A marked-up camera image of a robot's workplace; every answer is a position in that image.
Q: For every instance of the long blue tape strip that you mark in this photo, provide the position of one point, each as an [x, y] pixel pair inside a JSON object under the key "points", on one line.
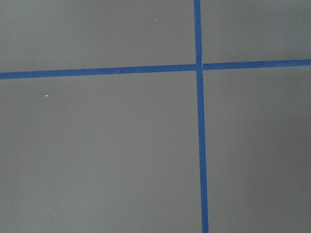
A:
{"points": [[201, 114]]}

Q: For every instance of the crossing blue tape strip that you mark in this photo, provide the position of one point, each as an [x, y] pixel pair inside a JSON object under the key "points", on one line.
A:
{"points": [[153, 69]]}

